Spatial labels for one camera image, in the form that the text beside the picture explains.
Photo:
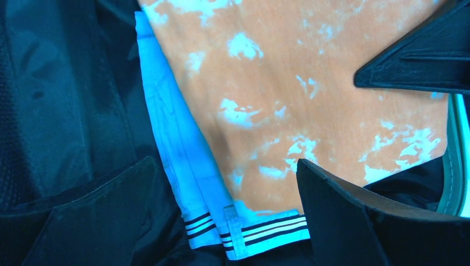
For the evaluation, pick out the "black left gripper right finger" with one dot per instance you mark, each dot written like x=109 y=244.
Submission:
x=349 y=225

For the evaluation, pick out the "orange item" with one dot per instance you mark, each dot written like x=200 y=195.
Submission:
x=270 y=82

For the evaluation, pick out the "teal garment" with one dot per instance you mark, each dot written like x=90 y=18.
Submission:
x=211 y=217

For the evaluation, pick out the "green hard-shell suitcase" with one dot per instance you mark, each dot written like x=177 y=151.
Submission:
x=73 y=110

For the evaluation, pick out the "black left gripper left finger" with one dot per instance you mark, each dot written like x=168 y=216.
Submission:
x=97 y=223

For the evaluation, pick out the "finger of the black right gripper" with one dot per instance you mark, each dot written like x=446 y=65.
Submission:
x=432 y=57

